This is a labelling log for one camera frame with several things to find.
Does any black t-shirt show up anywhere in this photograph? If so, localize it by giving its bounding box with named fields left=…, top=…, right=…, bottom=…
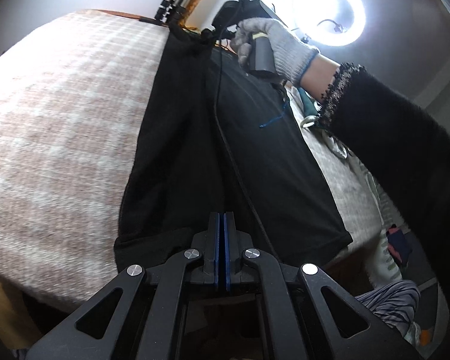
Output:
left=113, top=26, right=352, bottom=269

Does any right forearm black sleeve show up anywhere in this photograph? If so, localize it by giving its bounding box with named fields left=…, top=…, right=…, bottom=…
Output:
left=301, top=55, right=450, bottom=255

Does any right hand grey glove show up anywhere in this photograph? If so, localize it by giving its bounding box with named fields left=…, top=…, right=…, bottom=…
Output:
left=231, top=18, right=320, bottom=86

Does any green striped white pillow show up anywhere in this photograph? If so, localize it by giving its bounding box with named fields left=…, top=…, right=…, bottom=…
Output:
left=352, top=156, right=408, bottom=289

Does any grey striped cloth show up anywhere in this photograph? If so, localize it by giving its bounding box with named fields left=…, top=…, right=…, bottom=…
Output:
left=355, top=280, right=420, bottom=336

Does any checkered beige bed blanket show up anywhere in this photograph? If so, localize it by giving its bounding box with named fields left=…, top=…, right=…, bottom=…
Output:
left=0, top=8, right=403, bottom=304

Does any bright ring light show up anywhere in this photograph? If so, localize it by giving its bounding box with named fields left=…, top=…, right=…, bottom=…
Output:
left=270, top=0, right=367, bottom=47

